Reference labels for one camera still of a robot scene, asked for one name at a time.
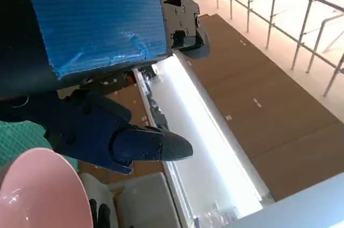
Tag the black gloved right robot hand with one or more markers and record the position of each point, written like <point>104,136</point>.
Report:
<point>103,217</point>

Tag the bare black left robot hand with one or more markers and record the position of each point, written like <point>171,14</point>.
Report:
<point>94,23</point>

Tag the pink bowl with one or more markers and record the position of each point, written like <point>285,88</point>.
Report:
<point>43,193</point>

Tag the green cutting mat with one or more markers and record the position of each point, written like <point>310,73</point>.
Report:
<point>16,136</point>

